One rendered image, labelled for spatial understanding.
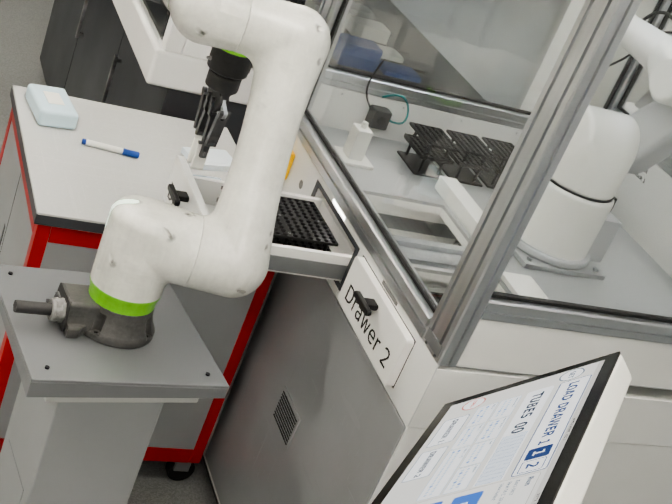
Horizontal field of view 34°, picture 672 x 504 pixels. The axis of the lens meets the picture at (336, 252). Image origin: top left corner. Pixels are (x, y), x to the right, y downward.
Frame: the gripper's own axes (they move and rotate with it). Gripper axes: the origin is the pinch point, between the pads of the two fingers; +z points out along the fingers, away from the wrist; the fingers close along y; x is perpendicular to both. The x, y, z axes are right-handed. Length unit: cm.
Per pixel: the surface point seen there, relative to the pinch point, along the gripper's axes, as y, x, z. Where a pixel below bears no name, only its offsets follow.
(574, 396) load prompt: -117, -11, -28
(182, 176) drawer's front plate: -17.4, 10.3, -2.6
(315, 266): -39.5, -14.4, 2.8
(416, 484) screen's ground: -118, 10, -12
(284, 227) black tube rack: -31.4, -8.9, -1.1
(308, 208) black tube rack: -21.4, -19.1, -0.8
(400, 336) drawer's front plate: -71, -17, -3
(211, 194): -13.7, 0.6, 2.8
